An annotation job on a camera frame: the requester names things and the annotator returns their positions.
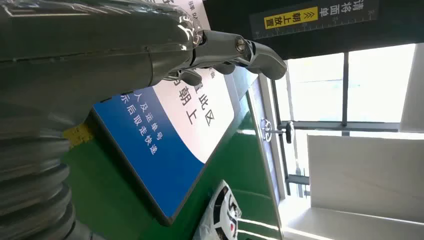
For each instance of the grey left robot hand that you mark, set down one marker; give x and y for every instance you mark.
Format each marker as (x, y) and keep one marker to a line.
(82, 49)

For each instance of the white plastic package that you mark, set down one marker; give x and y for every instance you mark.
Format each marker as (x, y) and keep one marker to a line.
(222, 215)

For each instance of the yellow foam patch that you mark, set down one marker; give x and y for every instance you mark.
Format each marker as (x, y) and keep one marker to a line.
(78, 135)

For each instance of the blue and white sign panel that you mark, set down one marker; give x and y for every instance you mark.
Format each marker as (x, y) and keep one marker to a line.
(159, 149)

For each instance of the yellow warning label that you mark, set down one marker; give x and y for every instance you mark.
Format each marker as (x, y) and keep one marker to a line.
(291, 17)

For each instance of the black knob with bolt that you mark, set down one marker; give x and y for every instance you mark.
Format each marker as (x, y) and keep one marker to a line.
(289, 132)

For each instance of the black overhead scanner housing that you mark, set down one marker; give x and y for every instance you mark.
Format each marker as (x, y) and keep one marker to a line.
(394, 23)

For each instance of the white ledge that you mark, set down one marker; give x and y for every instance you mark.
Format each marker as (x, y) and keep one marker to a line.
(348, 228)

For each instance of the white pillar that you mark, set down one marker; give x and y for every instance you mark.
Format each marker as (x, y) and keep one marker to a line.
(414, 92)

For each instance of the dark window frame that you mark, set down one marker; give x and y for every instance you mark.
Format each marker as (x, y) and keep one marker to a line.
(345, 86)

